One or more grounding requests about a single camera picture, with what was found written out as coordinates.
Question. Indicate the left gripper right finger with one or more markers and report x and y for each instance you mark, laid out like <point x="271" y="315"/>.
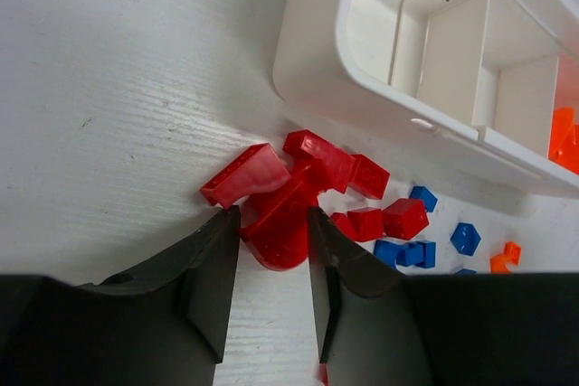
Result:
<point x="377" y="326"/>

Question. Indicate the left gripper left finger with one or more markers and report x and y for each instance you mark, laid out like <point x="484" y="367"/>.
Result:
<point x="161" y="322"/>

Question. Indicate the small blue curved lego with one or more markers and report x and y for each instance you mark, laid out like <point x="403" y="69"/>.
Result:
<point x="465" y="239"/>

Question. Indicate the small orange lego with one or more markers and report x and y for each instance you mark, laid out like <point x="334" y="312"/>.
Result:
<point x="511" y="255"/>

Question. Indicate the large red round lego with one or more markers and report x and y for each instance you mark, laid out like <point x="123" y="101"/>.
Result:
<point x="278" y="238"/>

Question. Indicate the red curved lego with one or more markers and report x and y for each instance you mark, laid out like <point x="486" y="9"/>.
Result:
<point x="258" y="169"/>

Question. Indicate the large orange round lego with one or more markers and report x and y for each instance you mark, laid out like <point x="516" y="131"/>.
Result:
<point x="563" y="146"/>

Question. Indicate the white three-compartment tray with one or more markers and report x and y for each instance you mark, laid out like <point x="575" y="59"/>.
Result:
<point x="469" y="82"/>

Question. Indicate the red lego brick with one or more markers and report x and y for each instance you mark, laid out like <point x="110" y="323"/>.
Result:
<point x="368" y="178"/>

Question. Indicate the red square lego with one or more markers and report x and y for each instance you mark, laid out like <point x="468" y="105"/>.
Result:
<point x="405" y="218"/>

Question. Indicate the blue lego brick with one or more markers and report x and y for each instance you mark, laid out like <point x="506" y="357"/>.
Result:
<point x="421" y="192"/>

